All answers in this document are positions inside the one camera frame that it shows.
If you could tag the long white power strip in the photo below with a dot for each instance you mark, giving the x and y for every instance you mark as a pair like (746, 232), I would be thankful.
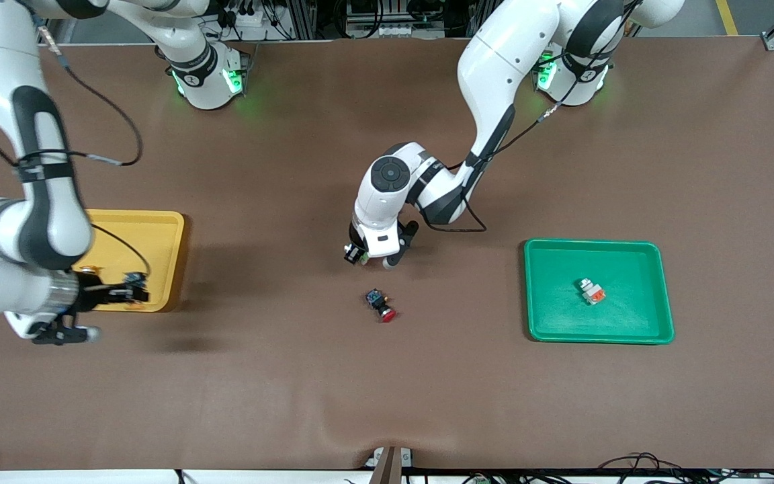
(394, 30)

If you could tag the brown table cover mat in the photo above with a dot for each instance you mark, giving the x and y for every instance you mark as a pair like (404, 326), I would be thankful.
(387, 390)

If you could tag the white power strip with plugs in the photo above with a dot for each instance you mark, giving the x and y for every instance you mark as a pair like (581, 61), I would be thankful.
(246, 17)

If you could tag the red mushroom push button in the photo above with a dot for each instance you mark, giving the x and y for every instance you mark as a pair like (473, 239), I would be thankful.
(377, 299)

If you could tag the white square orange button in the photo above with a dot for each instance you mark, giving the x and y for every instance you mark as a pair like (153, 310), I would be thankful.
(592, 292)

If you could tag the white square green button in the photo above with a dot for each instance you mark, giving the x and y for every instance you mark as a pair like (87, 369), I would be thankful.
(355, 255)

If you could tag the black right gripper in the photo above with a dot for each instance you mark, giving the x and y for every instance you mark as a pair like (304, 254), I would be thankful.
(97, 296)

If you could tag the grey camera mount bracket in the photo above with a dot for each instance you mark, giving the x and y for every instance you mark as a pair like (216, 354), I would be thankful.
(387, 467)

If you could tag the yellow plastic tray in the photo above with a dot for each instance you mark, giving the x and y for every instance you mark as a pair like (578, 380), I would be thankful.
(158, 242)

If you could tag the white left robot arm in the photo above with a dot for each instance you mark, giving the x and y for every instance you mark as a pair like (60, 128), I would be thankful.
(494, 67)

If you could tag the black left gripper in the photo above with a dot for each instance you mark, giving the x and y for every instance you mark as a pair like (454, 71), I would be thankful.
(355, 252)

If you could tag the green plastic tray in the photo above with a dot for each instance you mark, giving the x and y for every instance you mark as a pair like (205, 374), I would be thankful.
(562, 316)

